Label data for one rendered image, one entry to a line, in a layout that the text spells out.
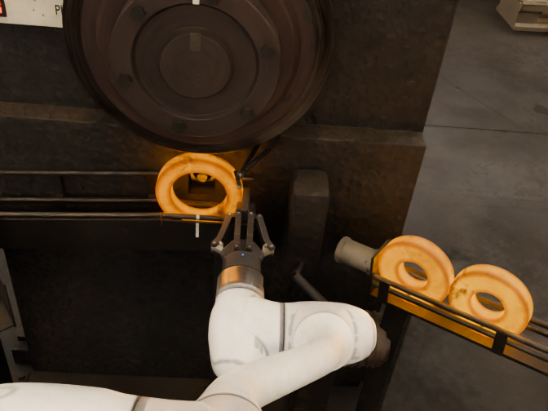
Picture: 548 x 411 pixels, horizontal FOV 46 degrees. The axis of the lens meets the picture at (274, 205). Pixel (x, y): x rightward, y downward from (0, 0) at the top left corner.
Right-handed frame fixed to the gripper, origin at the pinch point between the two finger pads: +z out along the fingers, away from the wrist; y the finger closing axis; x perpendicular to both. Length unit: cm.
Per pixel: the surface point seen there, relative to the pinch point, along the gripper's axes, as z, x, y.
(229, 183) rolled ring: 0.9, 4.8, -3.6
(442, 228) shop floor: 77, -81, 79
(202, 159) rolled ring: 2.1, 9.8, -9.3
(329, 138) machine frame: 9.3, 12.0, 16.8
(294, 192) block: -1.1, 5.4, 10.0
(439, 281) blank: -18.0, -0.4, 39.1
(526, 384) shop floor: 5, -75, 91
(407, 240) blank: -11.6, 4.3, 32.5
